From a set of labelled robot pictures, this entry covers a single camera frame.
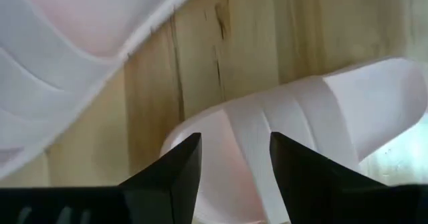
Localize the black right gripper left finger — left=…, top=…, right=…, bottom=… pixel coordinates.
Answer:
left=119, top=132, right=203, bottom=224

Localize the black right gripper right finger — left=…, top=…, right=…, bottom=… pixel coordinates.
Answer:
left=269, top=132, right=386, bottom=224

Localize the pink slide sandal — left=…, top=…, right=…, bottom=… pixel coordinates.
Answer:
left=159, top=56, right=428, bottom=224
left=0, top=0, right=202, bottom=181

